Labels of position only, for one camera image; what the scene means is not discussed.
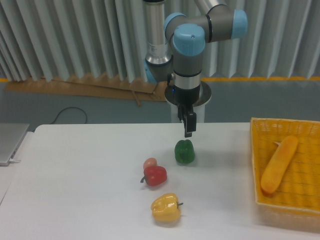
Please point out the silver laptop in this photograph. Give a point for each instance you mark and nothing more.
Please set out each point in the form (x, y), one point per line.
(11, 137)

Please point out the green bell pepper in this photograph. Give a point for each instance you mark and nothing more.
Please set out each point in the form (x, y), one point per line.
(184, 152)

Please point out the yellow woven basket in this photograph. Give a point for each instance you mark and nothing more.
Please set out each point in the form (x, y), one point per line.
(296, 202)

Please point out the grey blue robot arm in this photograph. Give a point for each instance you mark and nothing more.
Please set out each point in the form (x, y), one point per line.
(176, 46)

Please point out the brown egg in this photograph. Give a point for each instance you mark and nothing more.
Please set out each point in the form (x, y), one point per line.
(150, 162)

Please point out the red bell pepper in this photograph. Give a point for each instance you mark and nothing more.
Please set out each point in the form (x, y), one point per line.
(154, 175)

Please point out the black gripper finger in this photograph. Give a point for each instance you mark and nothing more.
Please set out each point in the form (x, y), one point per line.
(181, 113)
(189, 124)

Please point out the white pleated curtain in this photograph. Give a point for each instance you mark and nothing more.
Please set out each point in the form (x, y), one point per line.
(64, 38)

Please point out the brown cardboard sheet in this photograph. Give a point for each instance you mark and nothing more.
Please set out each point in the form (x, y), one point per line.
(101, 87)

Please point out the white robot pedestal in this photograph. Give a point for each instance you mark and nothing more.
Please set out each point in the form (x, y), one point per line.
(200, 110)

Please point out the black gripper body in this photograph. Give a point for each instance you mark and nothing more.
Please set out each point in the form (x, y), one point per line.
(186, 96)

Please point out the orange bread loaf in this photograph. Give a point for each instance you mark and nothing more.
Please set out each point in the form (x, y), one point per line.
(278, 164)

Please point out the yellow bell pepper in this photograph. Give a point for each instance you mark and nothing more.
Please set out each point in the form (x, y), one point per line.
(166, 208)

